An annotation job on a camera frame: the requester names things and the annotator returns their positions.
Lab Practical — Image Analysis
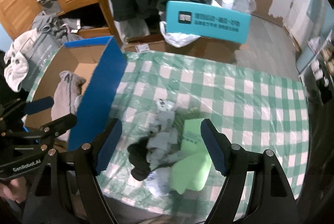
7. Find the light green cloth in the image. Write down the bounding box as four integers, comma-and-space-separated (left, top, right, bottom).
169, 118, 212, 195

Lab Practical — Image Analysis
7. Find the black sock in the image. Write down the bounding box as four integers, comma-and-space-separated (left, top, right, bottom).
127, 137, 151, 182

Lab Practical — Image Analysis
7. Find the person's left hand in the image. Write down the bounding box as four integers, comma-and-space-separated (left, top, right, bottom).
0, 177, 27, 204

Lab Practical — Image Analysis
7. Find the grey fabric pouch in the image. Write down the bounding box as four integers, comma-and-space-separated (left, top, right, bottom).
50, 70, 87, 141

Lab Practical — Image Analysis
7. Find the light grey towel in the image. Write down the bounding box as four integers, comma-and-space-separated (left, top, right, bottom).
3, 29, 40, 92

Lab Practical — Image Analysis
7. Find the green checkered tablecloth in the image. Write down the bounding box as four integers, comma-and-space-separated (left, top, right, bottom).
98, 51, 309, 221

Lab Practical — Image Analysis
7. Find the green glitter sheet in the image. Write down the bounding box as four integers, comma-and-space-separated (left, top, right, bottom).
173, 108, 202, 134

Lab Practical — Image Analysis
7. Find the white patterned sock bundle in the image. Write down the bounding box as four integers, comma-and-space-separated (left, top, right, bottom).
146, 99, 183, 171

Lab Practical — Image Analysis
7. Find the blue-edged cardboard box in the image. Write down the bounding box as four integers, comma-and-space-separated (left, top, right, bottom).
28, 36, 127, 151

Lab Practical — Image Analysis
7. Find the grey hoodie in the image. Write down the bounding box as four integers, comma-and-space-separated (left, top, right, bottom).
32, 13, 83, 44

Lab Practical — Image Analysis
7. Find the brown cardboard box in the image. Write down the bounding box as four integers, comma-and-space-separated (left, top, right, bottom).
122, 34, 243, 64

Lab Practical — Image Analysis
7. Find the shoe rack with shoes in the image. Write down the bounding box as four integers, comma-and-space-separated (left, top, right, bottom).
298, 30, 333, 105

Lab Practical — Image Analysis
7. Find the white plastic bag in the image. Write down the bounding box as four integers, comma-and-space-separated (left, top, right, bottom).
158, 11, 200, 48

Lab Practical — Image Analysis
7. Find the teal shoe box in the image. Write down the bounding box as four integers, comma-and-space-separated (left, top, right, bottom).
166, 1, 251, 44

